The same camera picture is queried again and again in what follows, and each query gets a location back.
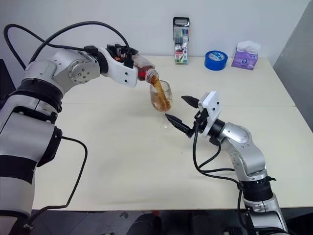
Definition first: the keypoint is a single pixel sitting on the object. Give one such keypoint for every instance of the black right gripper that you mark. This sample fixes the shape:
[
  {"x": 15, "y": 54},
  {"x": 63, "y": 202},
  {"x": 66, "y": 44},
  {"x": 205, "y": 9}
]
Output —
[{"x": 201, "y": 122}]

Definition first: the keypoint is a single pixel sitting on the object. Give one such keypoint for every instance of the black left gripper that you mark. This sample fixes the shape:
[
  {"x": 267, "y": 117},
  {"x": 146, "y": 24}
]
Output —
[{"x": 119, "y": 51}]

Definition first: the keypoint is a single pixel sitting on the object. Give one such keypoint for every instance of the plastic bottle with red liquid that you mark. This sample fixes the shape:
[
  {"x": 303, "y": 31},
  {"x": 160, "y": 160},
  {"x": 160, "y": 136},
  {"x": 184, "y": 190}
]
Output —
[{"x": 144, "y": 67}]

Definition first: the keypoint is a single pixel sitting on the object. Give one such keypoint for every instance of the clear wine glass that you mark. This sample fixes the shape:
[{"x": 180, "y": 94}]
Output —
[{"x": 162, "y": 100}]

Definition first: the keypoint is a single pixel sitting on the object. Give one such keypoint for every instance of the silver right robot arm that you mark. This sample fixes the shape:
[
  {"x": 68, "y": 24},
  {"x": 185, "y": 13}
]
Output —
[{"x": 247, "y": 149}]

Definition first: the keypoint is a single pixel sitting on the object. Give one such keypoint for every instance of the marker pen set case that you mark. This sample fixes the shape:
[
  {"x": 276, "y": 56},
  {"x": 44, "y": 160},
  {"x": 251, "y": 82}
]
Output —
[{"x": 181, "y": 44}]

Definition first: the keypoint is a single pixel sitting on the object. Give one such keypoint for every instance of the blue tape roll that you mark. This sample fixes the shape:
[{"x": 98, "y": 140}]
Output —
[{"x": 215, "y": 64}]

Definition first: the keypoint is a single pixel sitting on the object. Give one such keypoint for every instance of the purple tissue box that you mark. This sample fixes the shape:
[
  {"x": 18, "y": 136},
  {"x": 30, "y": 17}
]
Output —
[{"x": 244, "y": 61}]

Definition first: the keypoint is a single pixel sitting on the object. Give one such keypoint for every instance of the dark rounded shape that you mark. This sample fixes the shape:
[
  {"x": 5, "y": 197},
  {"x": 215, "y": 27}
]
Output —
[{"x": 148, "y": 225}]

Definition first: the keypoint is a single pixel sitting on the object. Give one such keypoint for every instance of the dark laptop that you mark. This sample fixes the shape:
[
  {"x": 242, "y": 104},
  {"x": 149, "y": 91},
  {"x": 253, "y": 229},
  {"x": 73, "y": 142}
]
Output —
[{"x": 4, "y": 78}]

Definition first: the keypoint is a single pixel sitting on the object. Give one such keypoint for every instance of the grey partition panel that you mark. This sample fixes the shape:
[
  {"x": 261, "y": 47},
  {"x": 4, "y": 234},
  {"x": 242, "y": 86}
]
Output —
[{"x": 299, "y": 44}]

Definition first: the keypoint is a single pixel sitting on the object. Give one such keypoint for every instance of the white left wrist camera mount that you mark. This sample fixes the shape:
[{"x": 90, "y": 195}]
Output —
[{"x": 122, "y": 72}]

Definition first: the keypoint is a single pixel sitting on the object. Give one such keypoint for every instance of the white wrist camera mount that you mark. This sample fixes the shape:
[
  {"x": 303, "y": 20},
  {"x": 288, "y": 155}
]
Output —
[
  {"x": 212, "y": 107},
  {"x": 122, "y": 72}
]

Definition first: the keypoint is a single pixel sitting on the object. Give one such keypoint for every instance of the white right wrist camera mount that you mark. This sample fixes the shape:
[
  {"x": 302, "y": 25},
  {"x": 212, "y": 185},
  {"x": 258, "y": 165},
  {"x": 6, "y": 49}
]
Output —
[{"x": 212, "y": 107}]

